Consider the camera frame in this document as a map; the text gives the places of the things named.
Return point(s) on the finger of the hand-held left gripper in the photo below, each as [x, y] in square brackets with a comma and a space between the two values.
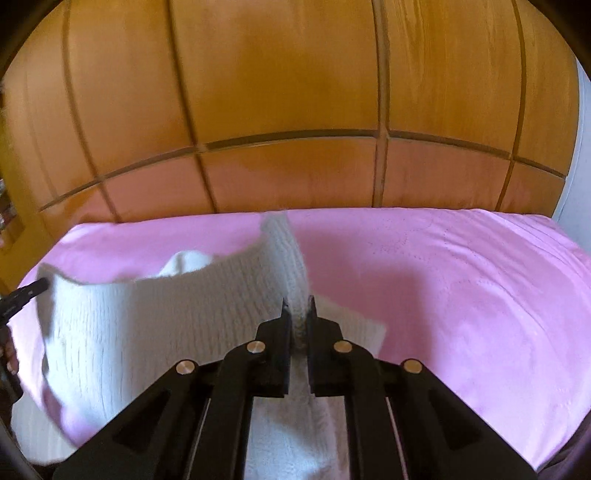
[25, 291]

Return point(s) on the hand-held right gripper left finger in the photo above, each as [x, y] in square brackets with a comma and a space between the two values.
[286, 364]

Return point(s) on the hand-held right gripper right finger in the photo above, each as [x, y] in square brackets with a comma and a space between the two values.
[312, 369]

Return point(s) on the white knitted sweater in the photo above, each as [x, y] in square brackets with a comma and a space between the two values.
[138, 314]

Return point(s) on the person's left hand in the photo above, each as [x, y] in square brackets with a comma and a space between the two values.
[10, 357]

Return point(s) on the cluttered wooden shelf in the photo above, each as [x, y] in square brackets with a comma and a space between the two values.
[7, 217]

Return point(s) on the pink bed sheet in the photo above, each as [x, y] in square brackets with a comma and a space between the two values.
[438, 300]

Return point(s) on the wooden panelled headboard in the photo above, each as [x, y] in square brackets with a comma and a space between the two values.
[286, 83]

